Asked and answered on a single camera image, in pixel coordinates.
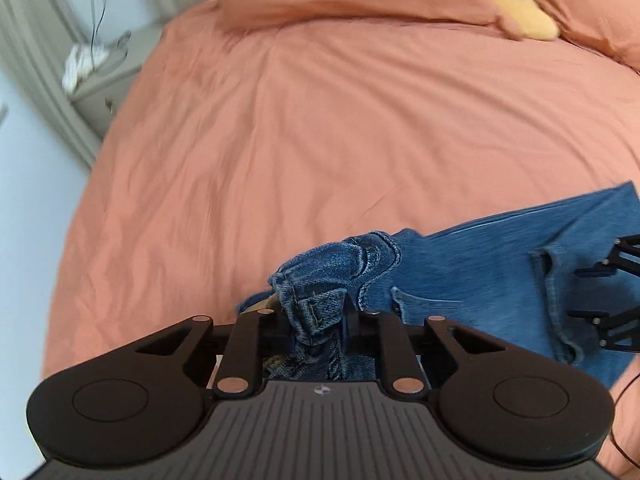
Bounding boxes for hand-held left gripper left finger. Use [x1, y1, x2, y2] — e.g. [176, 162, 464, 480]
[134, 309, 292, 397]

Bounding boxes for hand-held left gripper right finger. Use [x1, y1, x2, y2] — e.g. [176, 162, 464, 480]
[344, 295, 502, 397]

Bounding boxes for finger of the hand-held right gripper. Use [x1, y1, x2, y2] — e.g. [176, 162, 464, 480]
[573, 234, 640, 278]
[567, 307, 640, 352]

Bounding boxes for blue denim pants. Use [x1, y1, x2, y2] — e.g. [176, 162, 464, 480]
[235, 182, 640, 392]

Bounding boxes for bed with orange sheet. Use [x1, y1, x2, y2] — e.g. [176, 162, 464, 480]
[42, 0, 640, 480]

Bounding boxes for yellow cushion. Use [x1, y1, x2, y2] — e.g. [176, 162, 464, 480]
[486, 0, 562, 42]

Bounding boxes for beige nightstand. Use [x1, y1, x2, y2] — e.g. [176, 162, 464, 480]
[69, 24, 167, 138]

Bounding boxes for white crumpled cloth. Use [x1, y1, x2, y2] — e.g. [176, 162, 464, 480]
[61, 42, 112, 94]

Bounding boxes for beige curtain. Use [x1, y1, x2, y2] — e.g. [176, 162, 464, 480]
[0, 0, 103, 172]

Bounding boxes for thin black charger cable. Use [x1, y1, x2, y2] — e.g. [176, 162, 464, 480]
[89, 0, 132, 68]

